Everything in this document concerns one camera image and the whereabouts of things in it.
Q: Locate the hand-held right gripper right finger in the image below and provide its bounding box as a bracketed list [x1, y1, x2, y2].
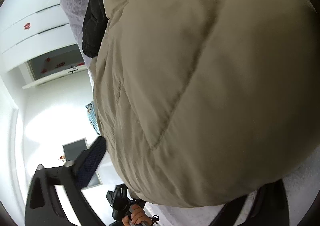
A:
[209, 178, 292, 226]

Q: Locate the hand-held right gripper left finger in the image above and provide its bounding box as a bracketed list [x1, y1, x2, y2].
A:
[25, 136, 107, 226]

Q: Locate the beige puffer jacket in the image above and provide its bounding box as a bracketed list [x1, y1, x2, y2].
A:
[90, 0, 320, 209]

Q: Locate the person's left hand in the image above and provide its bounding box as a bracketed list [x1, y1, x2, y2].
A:
[122, 203, 153, 225]

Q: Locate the blue striped monkey print garment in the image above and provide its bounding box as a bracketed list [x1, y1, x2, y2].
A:
[86, 101, 100, 136]

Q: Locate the dark door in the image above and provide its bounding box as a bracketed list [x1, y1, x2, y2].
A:
[27, 50, 87, 83]

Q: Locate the black garment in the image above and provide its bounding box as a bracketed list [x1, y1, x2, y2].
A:
[82, 0, 135, 58]

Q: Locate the wall-mounted television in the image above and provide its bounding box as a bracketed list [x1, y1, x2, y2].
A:
[62, 137, 103, 189]

